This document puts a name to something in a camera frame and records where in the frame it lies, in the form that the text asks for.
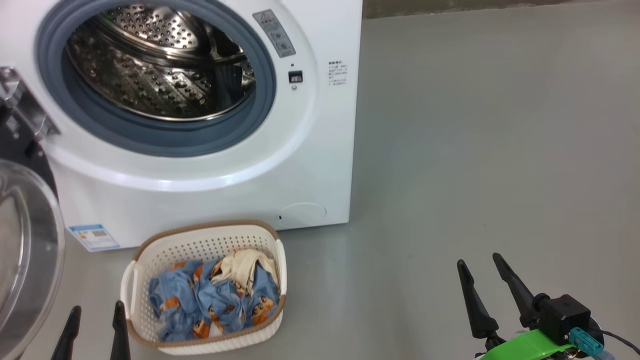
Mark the blue energy label sticker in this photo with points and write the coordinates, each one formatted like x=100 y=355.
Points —
x=94 y=237

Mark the white front-load washing machine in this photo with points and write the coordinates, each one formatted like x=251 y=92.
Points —
x=310 y=150

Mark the cream coloured garment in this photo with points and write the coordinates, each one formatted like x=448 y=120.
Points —
x=245 y=265

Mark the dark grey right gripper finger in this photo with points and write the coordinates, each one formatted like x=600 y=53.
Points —
x=477 y=315
x=520 y=300

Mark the round dark washing machine door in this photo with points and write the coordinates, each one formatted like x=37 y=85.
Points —
x=25 y=240

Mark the grey warning sticker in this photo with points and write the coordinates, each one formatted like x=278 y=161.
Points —
x=274 y=32

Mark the round drain filter cover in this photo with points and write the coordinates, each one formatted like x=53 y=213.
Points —
x=302 y=214

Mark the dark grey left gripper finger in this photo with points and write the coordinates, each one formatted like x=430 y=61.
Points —
x=120 y=340
x=67 y=340

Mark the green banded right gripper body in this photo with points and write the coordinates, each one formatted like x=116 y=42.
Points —
x=525 y=347

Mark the blue cartoon print garment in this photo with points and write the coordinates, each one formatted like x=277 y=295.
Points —
x=200 y=300

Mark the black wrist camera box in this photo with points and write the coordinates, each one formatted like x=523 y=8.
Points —
x=565 y=315

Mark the cream perforated laundry basket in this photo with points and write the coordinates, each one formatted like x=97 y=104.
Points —
x=200 y=242

